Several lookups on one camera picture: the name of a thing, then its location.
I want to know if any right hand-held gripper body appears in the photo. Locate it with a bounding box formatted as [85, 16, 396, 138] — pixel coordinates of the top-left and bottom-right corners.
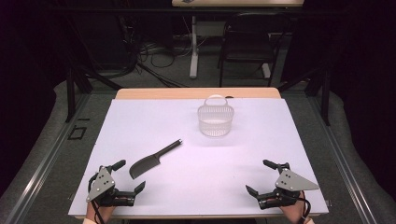
[257, 162, 320, 210]

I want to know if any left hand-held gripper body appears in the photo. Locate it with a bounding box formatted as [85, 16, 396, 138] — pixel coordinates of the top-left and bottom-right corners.
[86, 165, 136, 208]

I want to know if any black kitchen knife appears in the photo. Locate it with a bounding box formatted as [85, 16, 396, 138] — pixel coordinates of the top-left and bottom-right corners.
[129, 138, 184, 180]

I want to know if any white plastic basket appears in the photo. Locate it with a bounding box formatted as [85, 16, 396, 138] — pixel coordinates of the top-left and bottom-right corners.
[196, 93, 235, 138]

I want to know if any person's left hand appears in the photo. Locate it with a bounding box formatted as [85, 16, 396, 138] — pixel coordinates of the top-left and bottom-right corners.
[86, 200, 117, 224]

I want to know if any person's right hand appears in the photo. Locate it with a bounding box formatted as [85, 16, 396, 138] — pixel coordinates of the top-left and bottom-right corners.
[279, 190, 313, 224]

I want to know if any white table mat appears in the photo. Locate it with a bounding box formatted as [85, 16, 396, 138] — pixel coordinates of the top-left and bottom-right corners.
[67, 97, 330, 217]

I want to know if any black metal stand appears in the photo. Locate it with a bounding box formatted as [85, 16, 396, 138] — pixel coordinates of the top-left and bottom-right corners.
[63, 18, 125, 123]
[276, 62, 332, 127]

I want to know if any wooden table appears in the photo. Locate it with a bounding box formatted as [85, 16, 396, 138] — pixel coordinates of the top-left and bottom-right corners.
[67, 87, 330, 220]

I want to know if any black chair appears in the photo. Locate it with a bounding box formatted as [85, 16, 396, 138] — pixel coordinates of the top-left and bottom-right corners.
[217, 11, 293, 89]

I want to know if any wooden desk with white legs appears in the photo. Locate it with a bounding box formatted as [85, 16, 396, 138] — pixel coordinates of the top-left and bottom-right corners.
[171, 0, 304, 80]

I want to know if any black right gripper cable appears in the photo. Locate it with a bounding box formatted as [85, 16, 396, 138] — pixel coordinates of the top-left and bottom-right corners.
[291, 189, 313, 224]

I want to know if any metal floor rail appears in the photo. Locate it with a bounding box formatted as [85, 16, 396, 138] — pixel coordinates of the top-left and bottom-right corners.
[307, 92, 379, 224]
[3, 92, 92, 224]

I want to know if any bundle of floor cables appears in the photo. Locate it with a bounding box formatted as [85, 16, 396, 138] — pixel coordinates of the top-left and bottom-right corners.
[118, 18, 194, 89]

